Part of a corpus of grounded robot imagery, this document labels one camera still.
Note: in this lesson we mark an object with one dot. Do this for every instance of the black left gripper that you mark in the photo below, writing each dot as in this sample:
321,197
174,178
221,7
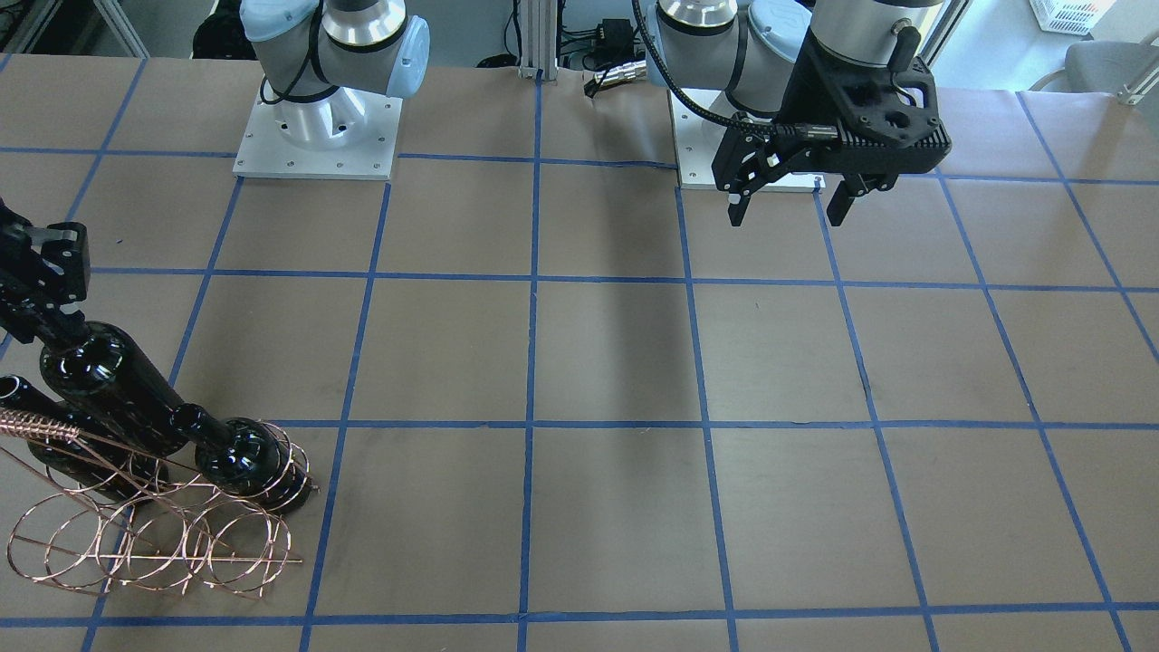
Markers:
804,93

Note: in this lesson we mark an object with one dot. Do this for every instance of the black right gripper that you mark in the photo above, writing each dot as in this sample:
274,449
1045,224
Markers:
36,272

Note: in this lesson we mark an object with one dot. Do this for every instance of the dark glass wine bottle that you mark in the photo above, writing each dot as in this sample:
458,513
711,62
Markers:
101,370

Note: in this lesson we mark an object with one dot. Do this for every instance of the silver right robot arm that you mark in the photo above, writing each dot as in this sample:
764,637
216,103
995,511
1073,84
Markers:
335,75

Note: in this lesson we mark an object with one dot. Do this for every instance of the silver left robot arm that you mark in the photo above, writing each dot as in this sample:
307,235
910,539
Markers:
727,58

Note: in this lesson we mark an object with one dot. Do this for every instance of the dark wine bottle in basket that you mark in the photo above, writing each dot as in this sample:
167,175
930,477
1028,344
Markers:
244,459

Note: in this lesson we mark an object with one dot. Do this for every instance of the grey chair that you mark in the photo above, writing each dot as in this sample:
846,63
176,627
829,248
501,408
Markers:
1126,70

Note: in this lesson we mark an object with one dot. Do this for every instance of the white plastic crate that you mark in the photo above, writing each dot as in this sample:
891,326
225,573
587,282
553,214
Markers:
1068,17

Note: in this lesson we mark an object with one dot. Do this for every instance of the brown paper table mat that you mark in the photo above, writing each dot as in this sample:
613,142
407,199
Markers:
554,401

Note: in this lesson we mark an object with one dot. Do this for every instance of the copper wire wine basket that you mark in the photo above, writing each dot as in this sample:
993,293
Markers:
165,537

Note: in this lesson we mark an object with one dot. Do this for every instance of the aluminium frame post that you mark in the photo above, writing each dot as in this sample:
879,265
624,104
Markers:
538,39

